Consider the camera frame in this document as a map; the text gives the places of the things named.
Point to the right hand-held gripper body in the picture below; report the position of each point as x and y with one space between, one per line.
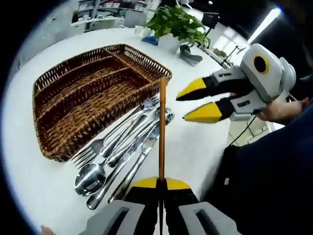
269 80

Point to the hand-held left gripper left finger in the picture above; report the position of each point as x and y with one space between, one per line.
144 208

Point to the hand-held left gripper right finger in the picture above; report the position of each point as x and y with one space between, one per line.
178 203

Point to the brown wooden chopstick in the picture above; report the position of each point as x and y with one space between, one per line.
162 134

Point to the silver fork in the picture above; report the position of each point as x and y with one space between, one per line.
148 105
85 153

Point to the brown wicker storage basket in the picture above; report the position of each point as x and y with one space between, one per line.
80 102

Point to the white storage shelves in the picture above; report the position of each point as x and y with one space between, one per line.
110 9

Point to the person's right hand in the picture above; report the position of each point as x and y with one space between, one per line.
281 110

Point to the person's left hand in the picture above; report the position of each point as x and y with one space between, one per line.
46 230

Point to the grey plastic part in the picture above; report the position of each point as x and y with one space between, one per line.
193 58

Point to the ceiling light strip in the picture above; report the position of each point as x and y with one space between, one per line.
265 24

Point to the white plant pot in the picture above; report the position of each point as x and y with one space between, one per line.
168 44

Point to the black monitor on stand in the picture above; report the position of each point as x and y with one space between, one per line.
210 19

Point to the green leafy plant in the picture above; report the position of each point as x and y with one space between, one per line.
176 22

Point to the blue cloth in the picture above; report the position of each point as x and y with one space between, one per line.
150 40

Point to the person's dark blue clothing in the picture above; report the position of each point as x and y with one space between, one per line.
269 183

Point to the small white cup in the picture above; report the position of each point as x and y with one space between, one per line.
139 31

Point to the grey mesh office chair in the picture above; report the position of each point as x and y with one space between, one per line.
134 19

